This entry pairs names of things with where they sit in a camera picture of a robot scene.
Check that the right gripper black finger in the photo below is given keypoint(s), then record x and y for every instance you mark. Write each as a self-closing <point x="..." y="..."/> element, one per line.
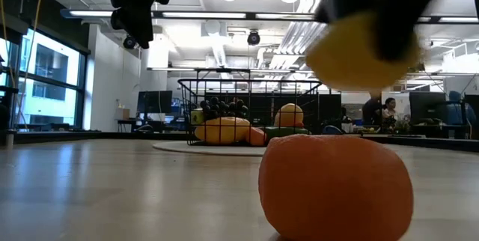
<point x="331" y="7"/>
<point x="396" y="39"/>

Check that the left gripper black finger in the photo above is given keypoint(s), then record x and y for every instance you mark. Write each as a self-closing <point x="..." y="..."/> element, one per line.
<point x="117" y="19"/>
<point x="140" y="27"/>

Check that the yellow lemon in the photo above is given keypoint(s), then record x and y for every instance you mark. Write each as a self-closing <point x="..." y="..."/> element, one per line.
<point x="344" y="61"/>

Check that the green round fruit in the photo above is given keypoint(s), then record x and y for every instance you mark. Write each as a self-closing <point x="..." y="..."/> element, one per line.
<point x="197" y="117"/>

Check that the dark grape bunch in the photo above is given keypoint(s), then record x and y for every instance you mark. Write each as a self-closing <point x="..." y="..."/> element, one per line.
<point x="224" y="107"/>

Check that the orange-yellow mango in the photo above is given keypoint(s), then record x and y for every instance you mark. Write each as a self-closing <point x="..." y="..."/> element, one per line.
<point x="289" y="115"/>
<point x="221" y="130"/>

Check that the green cucumber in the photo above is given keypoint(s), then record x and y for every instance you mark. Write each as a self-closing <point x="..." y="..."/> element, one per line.
<point x="286" y="131"/>

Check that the black round spotlight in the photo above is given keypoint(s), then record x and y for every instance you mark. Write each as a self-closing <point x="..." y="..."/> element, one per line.
<point x="253" y="38"/>
<point x="129" y="42"/>

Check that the long linear ceiling light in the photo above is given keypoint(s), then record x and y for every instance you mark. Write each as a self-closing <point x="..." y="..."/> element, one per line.
<point x="204" y="15"/>

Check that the person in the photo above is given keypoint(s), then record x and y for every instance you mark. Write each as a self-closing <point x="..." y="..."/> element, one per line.
<point x="371" y="112"/>
<point x="389" y="109"/>

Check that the black computer monitor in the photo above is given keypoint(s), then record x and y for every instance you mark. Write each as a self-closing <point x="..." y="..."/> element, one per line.
<point x="426" y="106"/>
<point x="154" y="102"/>

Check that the brown cardboard box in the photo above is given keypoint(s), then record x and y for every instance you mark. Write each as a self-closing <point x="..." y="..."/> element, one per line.
<point x="122" y="113"/>

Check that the large glass window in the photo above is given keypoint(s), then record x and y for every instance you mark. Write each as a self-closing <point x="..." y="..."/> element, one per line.
<point x="48" y="84"/>

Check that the white round woven placemat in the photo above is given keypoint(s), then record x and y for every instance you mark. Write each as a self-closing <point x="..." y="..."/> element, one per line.
<point x="194" y="148"/>

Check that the orange-red round fruit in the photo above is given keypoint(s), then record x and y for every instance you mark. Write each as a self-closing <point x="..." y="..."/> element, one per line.
<point x="333" y="188"/>

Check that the black aluminium frame rail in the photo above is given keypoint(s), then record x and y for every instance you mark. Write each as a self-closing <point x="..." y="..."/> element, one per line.
<point x="93" y="135"/>

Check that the small white post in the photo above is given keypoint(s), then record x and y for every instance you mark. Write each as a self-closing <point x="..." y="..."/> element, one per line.
<point x="9" y="139"/>

